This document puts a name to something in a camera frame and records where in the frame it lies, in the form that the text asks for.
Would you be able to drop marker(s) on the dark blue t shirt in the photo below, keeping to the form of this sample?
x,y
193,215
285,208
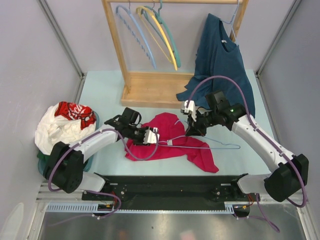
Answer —
x,y
218,55

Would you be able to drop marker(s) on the wooden clothes rack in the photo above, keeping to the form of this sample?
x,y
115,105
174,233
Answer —
x,y
155,89

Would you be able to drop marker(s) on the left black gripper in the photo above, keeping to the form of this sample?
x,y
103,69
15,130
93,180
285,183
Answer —
x,y
140,142

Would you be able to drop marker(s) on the thin blue hanger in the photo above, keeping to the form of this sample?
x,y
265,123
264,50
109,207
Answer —
x,y
225,146

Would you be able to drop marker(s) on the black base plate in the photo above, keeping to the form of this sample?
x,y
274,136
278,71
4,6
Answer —
x,y
172,193

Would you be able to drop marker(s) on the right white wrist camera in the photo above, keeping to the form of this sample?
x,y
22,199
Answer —
x,y
188,108

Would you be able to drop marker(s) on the white slotted cable duct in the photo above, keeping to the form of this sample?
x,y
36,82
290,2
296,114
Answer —
x,y
96,208

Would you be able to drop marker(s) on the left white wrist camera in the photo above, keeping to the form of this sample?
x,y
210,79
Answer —
x,y
151,136

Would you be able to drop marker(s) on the light blue wire hanger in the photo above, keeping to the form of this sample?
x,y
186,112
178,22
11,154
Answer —
x,y
232,22

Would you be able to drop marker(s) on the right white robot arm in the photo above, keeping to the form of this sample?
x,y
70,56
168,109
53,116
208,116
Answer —
x,y
288,172

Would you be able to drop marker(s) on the white and red shirt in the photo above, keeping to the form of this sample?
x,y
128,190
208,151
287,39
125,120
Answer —
x,y
65,122

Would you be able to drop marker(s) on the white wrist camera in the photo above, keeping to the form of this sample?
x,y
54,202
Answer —
x,y
151,136
188,108

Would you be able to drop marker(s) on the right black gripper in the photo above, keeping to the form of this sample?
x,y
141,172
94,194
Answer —
x,y
194,128

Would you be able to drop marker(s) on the yellow hanger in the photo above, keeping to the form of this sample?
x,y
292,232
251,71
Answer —
x,y
137,11

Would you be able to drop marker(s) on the pink t shirt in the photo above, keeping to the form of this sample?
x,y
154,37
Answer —
x,y
169,126

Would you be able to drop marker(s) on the light blue notched hanger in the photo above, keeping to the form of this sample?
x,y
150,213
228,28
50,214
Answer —
x,y
136,31

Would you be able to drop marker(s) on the teal laundry basket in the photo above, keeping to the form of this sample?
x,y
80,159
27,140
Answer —
x,y
87,165

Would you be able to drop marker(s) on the teal hanger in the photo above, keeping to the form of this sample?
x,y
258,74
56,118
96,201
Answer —
x,y
149,22

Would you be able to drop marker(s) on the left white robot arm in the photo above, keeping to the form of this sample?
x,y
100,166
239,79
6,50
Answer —
x,y
64,170

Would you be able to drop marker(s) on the green garment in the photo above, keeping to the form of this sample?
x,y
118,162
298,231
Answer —
x,y
43,157

